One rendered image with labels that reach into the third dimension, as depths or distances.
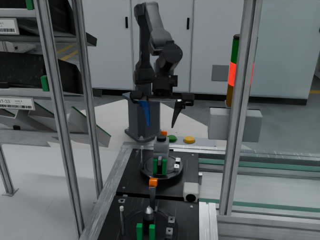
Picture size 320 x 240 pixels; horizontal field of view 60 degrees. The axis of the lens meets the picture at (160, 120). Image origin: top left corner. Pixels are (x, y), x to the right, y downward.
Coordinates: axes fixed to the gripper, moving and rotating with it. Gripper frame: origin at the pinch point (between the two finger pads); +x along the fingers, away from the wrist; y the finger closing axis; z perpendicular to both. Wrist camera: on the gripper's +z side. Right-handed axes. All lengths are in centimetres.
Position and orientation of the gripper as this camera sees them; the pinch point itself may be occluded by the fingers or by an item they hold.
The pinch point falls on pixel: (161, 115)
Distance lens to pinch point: 81.3
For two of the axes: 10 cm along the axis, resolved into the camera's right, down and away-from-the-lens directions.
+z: -0.9, -2.1, -9.7
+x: -0.7, 9.8, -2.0
